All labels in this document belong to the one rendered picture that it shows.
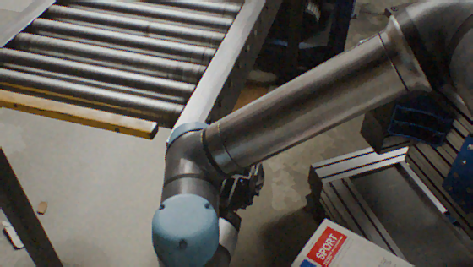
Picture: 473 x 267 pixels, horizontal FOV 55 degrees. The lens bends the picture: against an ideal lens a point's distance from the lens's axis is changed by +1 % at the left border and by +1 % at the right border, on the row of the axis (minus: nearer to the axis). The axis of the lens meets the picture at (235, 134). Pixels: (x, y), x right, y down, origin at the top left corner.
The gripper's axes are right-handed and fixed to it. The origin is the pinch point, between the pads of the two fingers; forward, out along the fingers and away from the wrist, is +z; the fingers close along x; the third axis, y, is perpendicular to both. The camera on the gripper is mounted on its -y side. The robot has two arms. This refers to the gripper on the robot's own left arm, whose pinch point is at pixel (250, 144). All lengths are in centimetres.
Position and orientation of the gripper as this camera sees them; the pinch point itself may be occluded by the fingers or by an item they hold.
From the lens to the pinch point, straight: 83.1
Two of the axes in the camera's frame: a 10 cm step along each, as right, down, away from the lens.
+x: -9.6, -2.0, 2.0
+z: 2.8, -6.7, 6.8
